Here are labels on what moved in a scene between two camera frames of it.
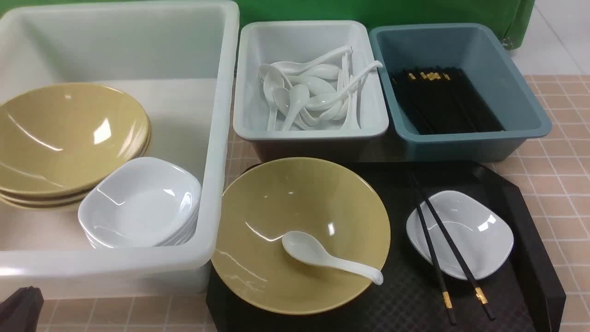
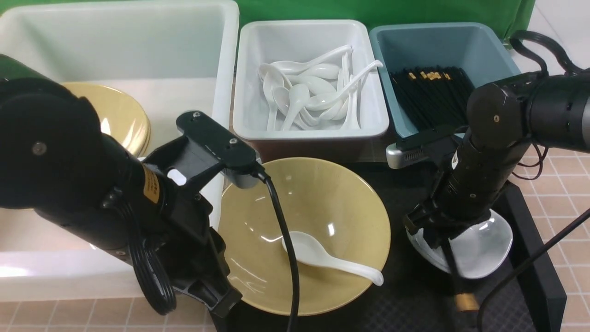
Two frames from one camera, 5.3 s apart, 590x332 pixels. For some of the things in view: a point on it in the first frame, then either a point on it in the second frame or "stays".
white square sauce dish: (484, 238) stays
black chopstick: (451, 313) → (465, 301)
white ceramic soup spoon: (308, 248) stays
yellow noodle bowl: (328, 201) stays
